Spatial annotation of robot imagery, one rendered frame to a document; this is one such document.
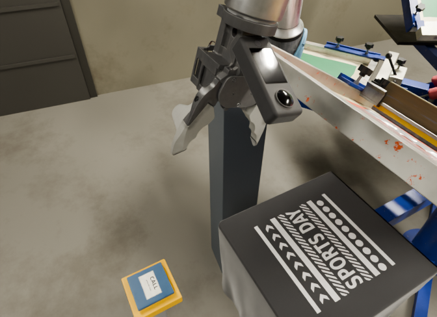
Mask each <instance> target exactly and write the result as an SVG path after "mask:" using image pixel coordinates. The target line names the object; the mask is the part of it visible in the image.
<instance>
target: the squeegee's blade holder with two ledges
mask: <svg viewBox="0 0 437 317"><path fill-rule="evenodd" d="M381 106H383V107H384V108H386V109H387V110H389V111H390V112H392V113H394V114H395V115H397V116H398V117H400V118H401V119H403V120H404V121H406V122H408V123H409V124H411V125H413V126H414V127H416V128H417V129H419V130H420V131H422V132H424V133H425V134H427V135H428V136H430V137H431V138H433V139H435V140H436V141H437V136H436V135H435V134H432V133H431V132H430V131H428V130H426V129H425V128H423V127H422V126H420V125H418V124H417V123H415V122H414V121H412V120H410V119H409V118H407V117H406V116H404V115H402V114H401V113H399V112H397V111H396V110H394V109H393V108H391V107H389V106H388V105H386V104H385V103H382V104H381Z"/></svg>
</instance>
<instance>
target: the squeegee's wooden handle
mask: <svg viewBox="0 0 437 317"><path fill-rule="evenodd" d="M385 90H386V91H387V93H386V96H385V98H384V99H383V100H382V101H381V102H380V104H379V105H381V104H382V103H385V104H386V105H388V106H389V107H391V108H393V109H394V110H396V111H397V112H399V113H401V114H402V115H404V116H406V117H407V118H409V119H410V120H412V121H414V122H415V123H417V124H418V125H420V126H422V127H423V128H425V129H426V130H428V131H430V132H431V133H432V134H435V135H436V136H437V106H435V105H433V104H432V103H429V102H428V101H426V100H424V99H423V98H421V97H419V96H417V95H416V94H413V93H412V92H410V91H408V90H407V89H405V88H403V87H401V86H399V85H398V84H395V83H394V82H390V83H389V84H388V85H387V87H385Z"/></svg>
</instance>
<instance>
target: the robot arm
mask: <svg viewBox="0 0 437 317"><path fill-rule="evenodd" d="M224 3H225V5H222V4H219V5H218V10H217V15H218V16H220V17H221V22H220V27H219V30H218V34H217V39H216V42H215V41H210V43H209V45H208V46H207V47H199V46H198V49H197V52H196V57H195V61H194V66H193V69H192V75H191V82H192V83H193V84H194V85H195V86H196V89H197V90H198V93H197V94H196V96H195V98H194V100H193V102H192V103H191V104H190V105H183V104H178V105H177V106H176V107H175V108H174V109H173V111H172V118H173V120H174V125H175V127H176V134H175V136H174V139H173V141H172V145H171V150H170V152H171V154H172V155H177V154H178V153H181V152H183V151H185V150H186V149H187V146H188V145H189V143H190V142H191V141H192V140H193V139H195V138H196V136H197V134H198V132H199V131H200V129H202V128H203V127H205V126H206V125H208V124H210V123H211V121H212V120H213V119H214V118H215V113H214V106H215V105H216V104H217V101H219V103H220V106H221V107H222V108H223V109H224V111H227V110H228V109H229V108H235V107H240V108H241V109H242V111H243V112H244V114H245V116H246V117H247V118H248V120H249V121H250V125H249V128H250V129H251V136H250V138H251V141H252V145H253V146H256V145H257V144H258V142H259V139H260V137H261V135H262V133H263V130H264V128H265V125H266V124H268V125H270V124H275V123H284V122H289V121H293V120H295V119H296V118H297V117H299V116H300V115H301V114H302V107H301V105H300V103H299V102H298V99H297V97H296V95H295V93H294V91H293V89H292V87H291V85H290V83H289V81H288V79H287V77H286V75H285V73H284V71H283V69H282V67H281V65H280V63H279V61H278V59H277V57H276V55H275V53H274V51H273V49H272V47H271V44H272V45H274V46H276V47H278V48H280V49H282V50H284V51H286V52H287V53H289V54H291V55H293V56H295V57H297V58H299V59H300V58H301V56H302V53H303V50H304V46H305V43H306V38H307V33H308V31H307V29H306V28H304V24H303V22H302V20H301V19H300V15H301V10H302V3H303V0H224ZM212 42H214V43H215V45H211V43H212ZM209 51H212V52H209ZM197 63H198V65H197ZM196 66H197V67H196ZM195 72H196V73H195Z"/></svg>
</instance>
